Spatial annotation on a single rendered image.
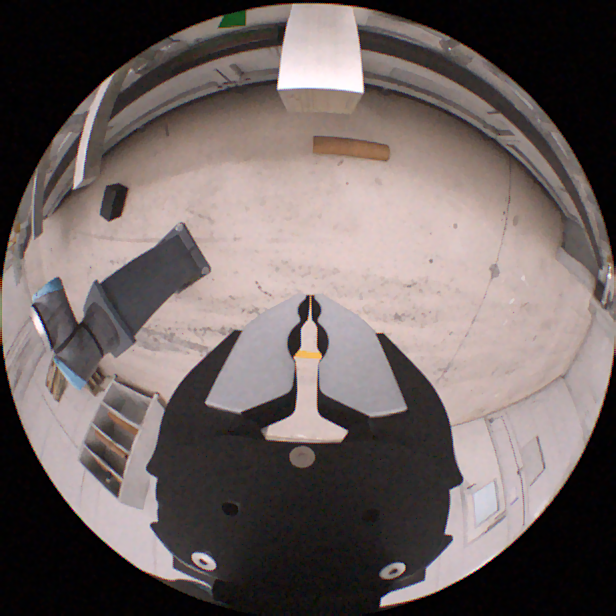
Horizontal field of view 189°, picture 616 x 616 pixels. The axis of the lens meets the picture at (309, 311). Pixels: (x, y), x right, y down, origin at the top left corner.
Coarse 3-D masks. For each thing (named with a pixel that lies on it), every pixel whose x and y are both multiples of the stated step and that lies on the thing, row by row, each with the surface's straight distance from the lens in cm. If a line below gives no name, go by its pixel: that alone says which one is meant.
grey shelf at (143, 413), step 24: (120, 384) 302; (96, 408) 308; (120, 408) 339; (144, 408) 307; (120, 432) 323; (144, 432) 251; (96, 456) 281; (120, 456) 311; (144, 456) 259; (96, 480) 278; (144, 480) 270
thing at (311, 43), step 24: (288, 24) 12; (312, 24) 12; (336, 24) 12; (288, 48) 10; (312, 48) 10; (336, 48) 10; (288, 72) 9; (312, 72) 9; (336, 72) 9; (360, 72) 9; (288, 96) 9; (312, 96) 9; (336, 96) 9; (360, 96) 9
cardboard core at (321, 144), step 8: (320, 136) 90; (328, 136) 91; (320, 144) 88; (328, 144) 88; (336, 144) 88; (344, 144) 88; (352, 144) 89; (360, 144) 90; (368, 144) 91; (376, 144) 92; (384, 144) 95; (320, 152) 90; (328, 152) 90; (336, 152) 90; (344, 152) 89; (352, 152) 89; (360, 152) 90; (368, 152) 90; (376, 152) 91; (384, 152) 91; (384, 160) 94
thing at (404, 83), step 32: (256, 64) 94; (384, 64) 91; (160, 96) 111; (192, 96) 110; (416, 96) 107; (448, 96) 107; (128, 128) 134; (480, 128) 126; (576, 160) 115; (32, 192) 170; (64, 192) 225
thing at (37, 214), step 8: (48, 152) 56; (40, 160) 55; (40, 168) 54; (40, 176) 53; (40, 184) 53; (40, 192) 52; (32, 200) 54; (40, 200) 52; (32, 208) 53; (40, 208) 51; (32, 216) 52; (40, 216) 51; (32, 224) 52; (40, 224) 50; (32, 232) 52; (40, 232) 50; (32, 240) 52
